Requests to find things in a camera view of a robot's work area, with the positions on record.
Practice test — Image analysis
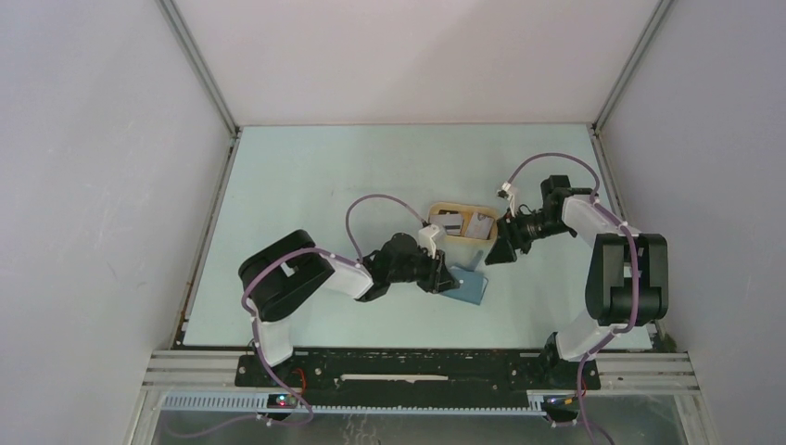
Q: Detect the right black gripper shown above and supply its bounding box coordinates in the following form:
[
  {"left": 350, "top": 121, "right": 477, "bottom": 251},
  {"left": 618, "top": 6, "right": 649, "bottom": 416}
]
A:
[{"left": 485, "top": 206, "right": 573, "bottom": 265}]

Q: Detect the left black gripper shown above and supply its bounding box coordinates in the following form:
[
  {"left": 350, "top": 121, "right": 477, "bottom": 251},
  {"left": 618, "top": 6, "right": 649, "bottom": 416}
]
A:
[{"left": 388, "top": 244, "right": 459, "bottom": 295}]

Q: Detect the blue leather card holder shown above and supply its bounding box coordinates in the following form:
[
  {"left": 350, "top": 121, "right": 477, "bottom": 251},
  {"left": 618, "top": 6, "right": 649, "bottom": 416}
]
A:
[{"left": 441, "top": 250, "right": 488, "bottom": 306}]

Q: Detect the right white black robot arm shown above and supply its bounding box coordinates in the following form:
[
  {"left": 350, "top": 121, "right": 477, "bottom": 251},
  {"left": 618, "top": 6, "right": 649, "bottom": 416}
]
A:
[{"left": 485, "top": 175, "right": 669, "bottom": 388}]

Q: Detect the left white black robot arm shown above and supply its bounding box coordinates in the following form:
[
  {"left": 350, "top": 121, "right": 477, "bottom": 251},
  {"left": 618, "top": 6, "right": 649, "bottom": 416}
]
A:
[{"left": 238, "top": 224, "right": 461, "bottom": 387}]

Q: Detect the grey striped card in tray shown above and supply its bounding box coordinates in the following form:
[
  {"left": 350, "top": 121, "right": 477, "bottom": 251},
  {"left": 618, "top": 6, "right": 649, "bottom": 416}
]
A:
[{"left": 429, "top": 212, "right": 463, "bottom": 236}]

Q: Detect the oval wooden tray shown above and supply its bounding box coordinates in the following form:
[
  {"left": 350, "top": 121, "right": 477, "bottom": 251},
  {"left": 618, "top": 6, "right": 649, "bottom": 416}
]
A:
[{"left": 427, "top": 202, "right": 500, "bottom": 248}]

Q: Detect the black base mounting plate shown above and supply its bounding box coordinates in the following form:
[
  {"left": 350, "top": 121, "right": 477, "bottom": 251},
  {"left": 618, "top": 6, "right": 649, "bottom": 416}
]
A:
[{"left": 235, "top": 348, "right": 601, "bottom": 408}]

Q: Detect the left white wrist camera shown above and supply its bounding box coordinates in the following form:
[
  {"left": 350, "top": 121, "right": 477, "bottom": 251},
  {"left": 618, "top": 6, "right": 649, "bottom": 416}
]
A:
[{"left": 417, "top": 224, "right": 445, "bottom": 259}]

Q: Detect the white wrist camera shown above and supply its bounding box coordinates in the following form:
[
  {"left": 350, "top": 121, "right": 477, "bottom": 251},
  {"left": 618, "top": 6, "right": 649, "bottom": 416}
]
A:
[
  {"left": 417, "top": 224, "right": 445, "bottom": 259},
  {"left": 497, "top": 182, "right": 520, "bottom": 215}
]

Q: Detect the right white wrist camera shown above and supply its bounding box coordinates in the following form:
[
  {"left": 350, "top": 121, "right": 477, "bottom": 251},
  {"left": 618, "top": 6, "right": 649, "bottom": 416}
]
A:
[{"left": 497, "top": 182, "right": 520, "bottom": 215}]

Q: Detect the white cable duct strip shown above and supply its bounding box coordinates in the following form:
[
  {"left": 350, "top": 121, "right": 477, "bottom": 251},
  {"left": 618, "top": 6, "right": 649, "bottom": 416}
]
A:
[{"left": 160, "top": 391, "right": 545, "bottom": 416}]

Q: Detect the aluminium frame rail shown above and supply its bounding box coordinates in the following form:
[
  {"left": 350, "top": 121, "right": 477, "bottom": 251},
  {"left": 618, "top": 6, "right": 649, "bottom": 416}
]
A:
[{"left": 142, "top": 350, "right": 701, "bottom": 396}]

